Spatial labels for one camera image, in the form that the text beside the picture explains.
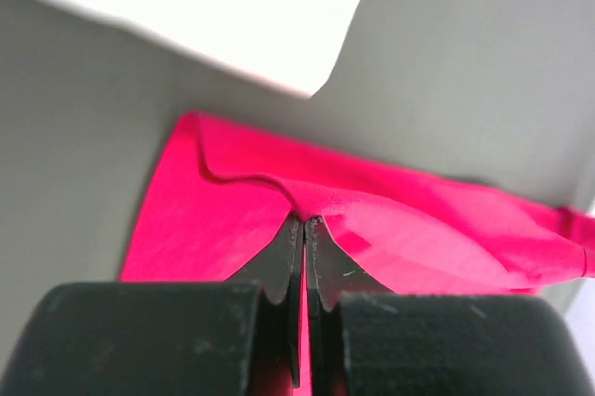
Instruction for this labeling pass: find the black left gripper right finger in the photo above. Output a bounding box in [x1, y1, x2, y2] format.
[304, 217, 594, 395]

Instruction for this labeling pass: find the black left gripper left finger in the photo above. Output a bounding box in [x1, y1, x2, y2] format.
[1, 215, 303, 395]

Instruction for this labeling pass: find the pink red t shirt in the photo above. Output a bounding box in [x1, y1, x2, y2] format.
[118, 110, 595, 396]

